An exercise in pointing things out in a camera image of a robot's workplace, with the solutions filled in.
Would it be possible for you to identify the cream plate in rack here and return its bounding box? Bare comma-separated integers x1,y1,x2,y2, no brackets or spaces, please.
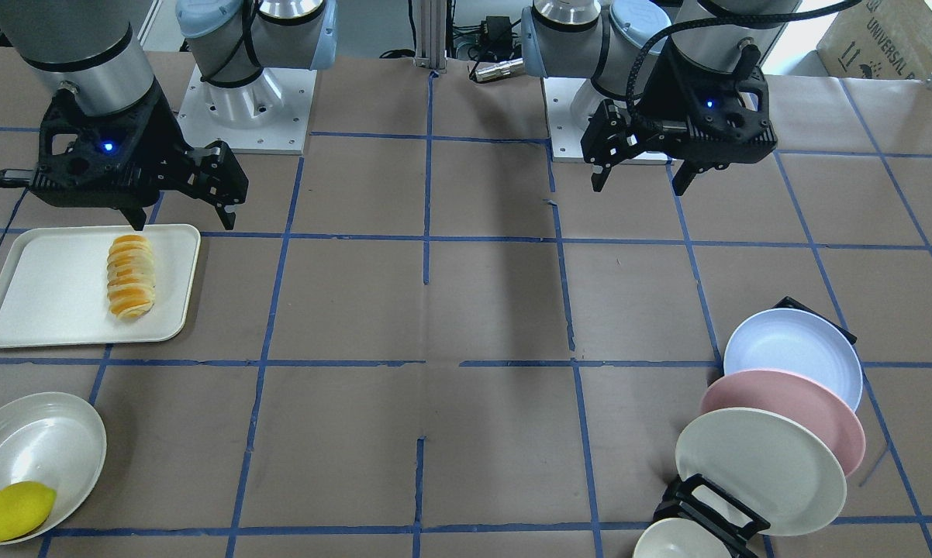
675,407,847,536

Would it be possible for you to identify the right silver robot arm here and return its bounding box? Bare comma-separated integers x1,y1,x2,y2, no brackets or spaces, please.
0,1,337,230

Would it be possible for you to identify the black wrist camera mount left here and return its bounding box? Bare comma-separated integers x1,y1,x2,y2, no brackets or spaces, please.
629,41,778,174

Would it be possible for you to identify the light blue plate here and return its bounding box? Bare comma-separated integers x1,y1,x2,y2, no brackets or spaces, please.
723,308,864,411

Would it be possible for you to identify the striped orange bread loaf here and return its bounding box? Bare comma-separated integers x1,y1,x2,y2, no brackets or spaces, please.
105,234,157,320

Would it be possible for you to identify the black dish rack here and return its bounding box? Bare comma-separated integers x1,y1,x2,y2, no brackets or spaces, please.
654,297,849,557

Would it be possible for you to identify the cream round plate with lemon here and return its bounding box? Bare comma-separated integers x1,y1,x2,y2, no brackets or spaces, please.
0,392,108,546

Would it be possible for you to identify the yellow lemon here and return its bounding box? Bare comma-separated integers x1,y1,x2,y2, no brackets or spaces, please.
0,480,57,543

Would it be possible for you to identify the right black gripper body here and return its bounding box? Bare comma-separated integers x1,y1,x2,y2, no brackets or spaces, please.
150,142,249,210

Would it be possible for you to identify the cardboard box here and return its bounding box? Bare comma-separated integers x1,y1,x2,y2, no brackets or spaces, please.
816,1,932,79

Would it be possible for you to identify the cream rectangular tray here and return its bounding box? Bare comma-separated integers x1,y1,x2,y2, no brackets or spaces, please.
0,225,201,349

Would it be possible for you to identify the black power adapter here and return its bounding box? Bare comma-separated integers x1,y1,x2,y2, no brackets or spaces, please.
479,15,513,50

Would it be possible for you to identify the cream bowl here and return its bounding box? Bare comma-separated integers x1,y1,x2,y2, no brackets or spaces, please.
632,517,730,558

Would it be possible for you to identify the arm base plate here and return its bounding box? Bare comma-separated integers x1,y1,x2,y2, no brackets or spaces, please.
178,67,318,155
547,76,672,165

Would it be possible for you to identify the silver metal cylinder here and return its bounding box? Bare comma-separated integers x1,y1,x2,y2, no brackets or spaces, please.
470,59,526,84

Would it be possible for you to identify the pink plate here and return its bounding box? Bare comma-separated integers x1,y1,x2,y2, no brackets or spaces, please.
699,370,867,477

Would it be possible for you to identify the aluminium frame post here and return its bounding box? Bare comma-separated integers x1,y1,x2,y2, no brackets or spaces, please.
412,1,452,74

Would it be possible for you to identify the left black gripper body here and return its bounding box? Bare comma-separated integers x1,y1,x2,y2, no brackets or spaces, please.
581,99,646,173

